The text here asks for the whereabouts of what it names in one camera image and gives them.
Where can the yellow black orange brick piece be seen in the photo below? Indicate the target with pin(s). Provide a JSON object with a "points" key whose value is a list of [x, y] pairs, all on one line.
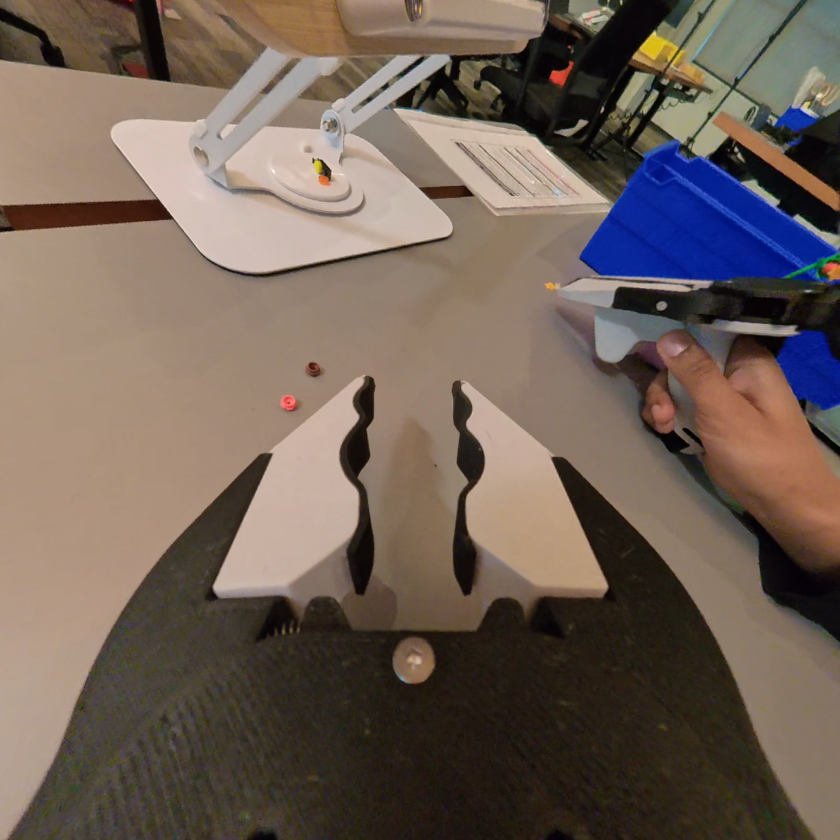
{"points": [[320, 169]]}

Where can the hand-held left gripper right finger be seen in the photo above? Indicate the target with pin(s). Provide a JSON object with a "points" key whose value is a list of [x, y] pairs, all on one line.
{"points": [[525, 525]]}

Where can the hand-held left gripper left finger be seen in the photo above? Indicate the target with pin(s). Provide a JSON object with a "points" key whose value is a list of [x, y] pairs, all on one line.
{"points": [[295, 525]]}

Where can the person's right forearm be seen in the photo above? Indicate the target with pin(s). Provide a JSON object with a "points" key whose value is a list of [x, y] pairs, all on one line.
{"points": [[800, 590]]}

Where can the wooden table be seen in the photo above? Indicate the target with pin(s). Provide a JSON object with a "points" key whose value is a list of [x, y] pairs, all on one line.
{"points": [[774, 154]]}

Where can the black office chair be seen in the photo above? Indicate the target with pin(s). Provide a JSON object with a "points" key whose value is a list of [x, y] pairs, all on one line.
{"points": [[590, 79]]}

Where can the blue storage bin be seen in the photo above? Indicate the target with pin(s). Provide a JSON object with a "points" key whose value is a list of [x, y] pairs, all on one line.
{"points": [[689, 223], [797, 119]]}

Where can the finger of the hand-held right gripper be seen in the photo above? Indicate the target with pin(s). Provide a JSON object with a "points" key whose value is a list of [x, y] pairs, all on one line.
{"points": [[590, 290], [581, 328]]}

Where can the yellow parts bin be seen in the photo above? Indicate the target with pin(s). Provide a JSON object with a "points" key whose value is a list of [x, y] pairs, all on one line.
{"points": [[663, 49]]}

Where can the laminated paper sheet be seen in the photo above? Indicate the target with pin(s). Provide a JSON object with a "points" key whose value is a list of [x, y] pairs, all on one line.
{"points": [[525, 170]]}

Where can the white laptop stand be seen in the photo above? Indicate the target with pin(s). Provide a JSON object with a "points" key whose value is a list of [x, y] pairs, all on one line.
{"points": [[295, 236]]}

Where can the person's right hand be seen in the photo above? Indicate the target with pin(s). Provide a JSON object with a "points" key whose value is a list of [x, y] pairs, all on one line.
{"points": [[754, 426]]}

